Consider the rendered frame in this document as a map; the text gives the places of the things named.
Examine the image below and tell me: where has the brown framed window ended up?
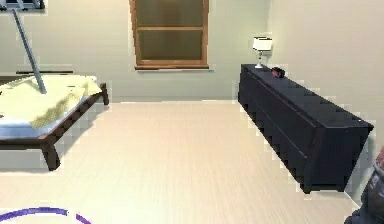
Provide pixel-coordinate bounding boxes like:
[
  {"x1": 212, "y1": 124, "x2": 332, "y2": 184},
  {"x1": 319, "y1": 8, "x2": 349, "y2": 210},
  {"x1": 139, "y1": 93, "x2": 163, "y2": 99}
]
[{"x1": 129, "y1": 0, "x2": 210, "y2": 71}]

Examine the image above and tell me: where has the red and black alarm clock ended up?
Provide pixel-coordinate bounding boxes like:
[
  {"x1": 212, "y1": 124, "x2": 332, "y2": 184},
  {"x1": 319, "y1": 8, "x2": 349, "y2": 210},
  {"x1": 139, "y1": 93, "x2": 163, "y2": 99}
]
[{"x1": 270, "y1": 66, "x2": 286, "y2": 79}]

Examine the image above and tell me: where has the white table lamp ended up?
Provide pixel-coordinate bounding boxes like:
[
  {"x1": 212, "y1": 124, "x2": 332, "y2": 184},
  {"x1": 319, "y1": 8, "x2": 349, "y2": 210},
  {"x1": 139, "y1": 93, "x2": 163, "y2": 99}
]
[{"x1": 252, "y1": 36, "x2": 273, "y2": 70}]

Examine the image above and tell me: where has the black long dresser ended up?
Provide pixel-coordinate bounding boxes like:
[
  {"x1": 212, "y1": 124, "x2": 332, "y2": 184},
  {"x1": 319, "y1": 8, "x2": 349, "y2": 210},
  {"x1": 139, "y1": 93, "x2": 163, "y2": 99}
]
[{"x1": 237, "y1": 63, "x2": 375, "y2": 195}]

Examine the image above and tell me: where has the brown wooden bed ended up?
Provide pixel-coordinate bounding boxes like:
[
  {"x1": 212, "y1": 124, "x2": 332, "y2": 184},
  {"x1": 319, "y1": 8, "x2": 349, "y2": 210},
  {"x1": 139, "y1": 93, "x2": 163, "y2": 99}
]
[{"x1": 0, "y1": 70, "x2": 110, "y2": 172}]

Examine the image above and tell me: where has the yellow blanket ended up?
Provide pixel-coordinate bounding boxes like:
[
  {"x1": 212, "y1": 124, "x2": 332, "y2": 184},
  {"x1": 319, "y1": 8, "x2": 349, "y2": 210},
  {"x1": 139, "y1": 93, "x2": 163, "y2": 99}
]
[{"x1": 0, "y1": 74, "x2": 103, "y2": 130}]

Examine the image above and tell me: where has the grey slanted pole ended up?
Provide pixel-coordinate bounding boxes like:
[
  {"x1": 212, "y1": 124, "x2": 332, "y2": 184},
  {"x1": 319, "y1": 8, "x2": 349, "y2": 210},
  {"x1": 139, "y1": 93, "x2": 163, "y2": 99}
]
[{"x1": 11, "y1": 8, "x2": 48, "y2": 95}]

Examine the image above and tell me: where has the dark grey bag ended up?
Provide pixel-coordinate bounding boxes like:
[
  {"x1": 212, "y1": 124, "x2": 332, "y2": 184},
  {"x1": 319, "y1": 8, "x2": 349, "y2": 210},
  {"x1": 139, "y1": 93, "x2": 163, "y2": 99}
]
[{"x1": 343, "y1": 146, "x2": 384, "y2": 224}]

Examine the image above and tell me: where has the dark framed wall picture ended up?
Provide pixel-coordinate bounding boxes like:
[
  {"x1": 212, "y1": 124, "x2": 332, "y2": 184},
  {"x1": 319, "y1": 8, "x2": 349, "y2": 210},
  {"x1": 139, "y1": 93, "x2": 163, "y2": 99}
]
[{"x1": 0, "y1": 0, "x2": 46, "y2": 12}]

